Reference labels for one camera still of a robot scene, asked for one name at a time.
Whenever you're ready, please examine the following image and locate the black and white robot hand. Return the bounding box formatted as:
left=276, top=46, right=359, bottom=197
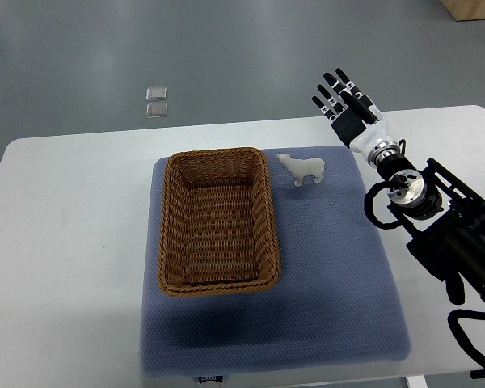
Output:
left=312, top=68, right=395, bottom=163

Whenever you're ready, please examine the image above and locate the white bear figurine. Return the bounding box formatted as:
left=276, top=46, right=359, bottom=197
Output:
left=276, top=154, right=325, bottom=188

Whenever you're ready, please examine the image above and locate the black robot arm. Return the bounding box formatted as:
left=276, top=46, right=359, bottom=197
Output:
left=364, top=141, right=485, bottom=379

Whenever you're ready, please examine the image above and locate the brown wicker basket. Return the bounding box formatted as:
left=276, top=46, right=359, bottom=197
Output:
left=158, top=147, right=281, bottom=297

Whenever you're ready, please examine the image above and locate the wooden box corner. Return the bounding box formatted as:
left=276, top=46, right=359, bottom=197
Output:
left=441, top=0, right=485, bottom=22

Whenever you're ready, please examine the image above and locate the blue grey padded mat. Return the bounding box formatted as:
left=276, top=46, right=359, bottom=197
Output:
left=140, top=145, right=411, bottom=378

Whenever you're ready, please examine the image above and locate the upper clear floor tile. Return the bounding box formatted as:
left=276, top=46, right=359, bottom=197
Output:
left=145, top=86, right=167, bottom=101

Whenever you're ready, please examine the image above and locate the clear floor tile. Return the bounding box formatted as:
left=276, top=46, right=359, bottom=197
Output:
left=145, top=86, right=167, bottom=101
left=146, top=102, right=167, bottom=119

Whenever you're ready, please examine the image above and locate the lower clear floor tile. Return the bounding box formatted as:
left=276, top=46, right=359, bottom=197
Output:
left=146, top=102, right=167, bottom=119

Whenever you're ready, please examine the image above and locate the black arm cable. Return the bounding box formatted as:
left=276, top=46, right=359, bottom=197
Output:
left=363, top=179, right=409, bottom=230

